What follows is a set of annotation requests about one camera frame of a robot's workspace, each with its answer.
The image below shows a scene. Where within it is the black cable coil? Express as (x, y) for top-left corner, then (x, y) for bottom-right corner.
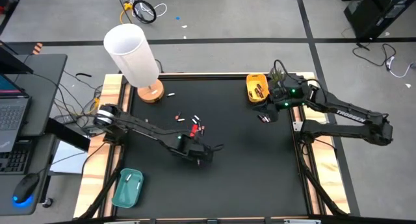
(131, 0), (157, 25)

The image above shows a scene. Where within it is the white cable with adapter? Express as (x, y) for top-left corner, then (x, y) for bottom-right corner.
(385, 56), (416, 79)

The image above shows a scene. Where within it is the yellow floor cable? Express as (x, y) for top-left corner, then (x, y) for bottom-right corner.
(119, 2), (134, 25)

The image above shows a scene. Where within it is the white floor cable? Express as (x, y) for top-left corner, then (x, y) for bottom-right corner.
(129, 0), (168, 19)

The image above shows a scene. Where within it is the black computer tower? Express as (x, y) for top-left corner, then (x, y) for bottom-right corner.
(343, 0), (416, 40)

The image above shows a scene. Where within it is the potted succulent plant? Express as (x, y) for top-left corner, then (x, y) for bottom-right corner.
(268, 65), (287, 88)

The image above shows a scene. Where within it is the yellow plastic bin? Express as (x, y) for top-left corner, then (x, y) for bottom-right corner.
(246, 73), (270, 103)

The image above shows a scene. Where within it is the black monitor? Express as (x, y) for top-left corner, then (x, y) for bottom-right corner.
(0, 40), (34, 75)

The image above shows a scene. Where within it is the black keyboard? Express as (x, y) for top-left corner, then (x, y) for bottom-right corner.
(0, 145), (32, 175)

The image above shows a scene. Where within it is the black side desk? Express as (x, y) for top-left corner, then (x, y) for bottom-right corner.
(0, 53), (68, 217)

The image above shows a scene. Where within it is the white shade wooden base lamp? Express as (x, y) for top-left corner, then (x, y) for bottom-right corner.
(103, 23), (165, 104)

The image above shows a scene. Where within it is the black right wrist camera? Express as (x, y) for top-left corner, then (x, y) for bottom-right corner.
(266, 109), (280, 123)

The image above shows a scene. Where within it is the black computer mouse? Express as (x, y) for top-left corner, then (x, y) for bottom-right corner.
(12, 173), (40, 205)

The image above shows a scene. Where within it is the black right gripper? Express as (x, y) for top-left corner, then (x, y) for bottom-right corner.
(252, 93), (289, 114)

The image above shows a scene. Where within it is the black floor cable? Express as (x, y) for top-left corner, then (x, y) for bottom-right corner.
(352, 42), (397, 68)

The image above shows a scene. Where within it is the teal plastic bin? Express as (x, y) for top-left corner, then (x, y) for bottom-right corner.
(111, 168), (144, 208)

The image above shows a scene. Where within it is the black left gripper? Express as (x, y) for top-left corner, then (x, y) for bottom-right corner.
(185, 140), (215, 167)

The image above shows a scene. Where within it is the light wooden table board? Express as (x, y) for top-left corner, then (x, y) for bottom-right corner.
(294, 71), (352, 215)
(73, 73), (133, 218)

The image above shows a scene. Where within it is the black diagonal frame strut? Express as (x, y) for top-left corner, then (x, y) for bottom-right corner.
(79, 145), (126, 218)
(297, 142), (347, 216)

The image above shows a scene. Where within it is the grey laptop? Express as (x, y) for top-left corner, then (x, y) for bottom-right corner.
(0, 73), (33, 153)

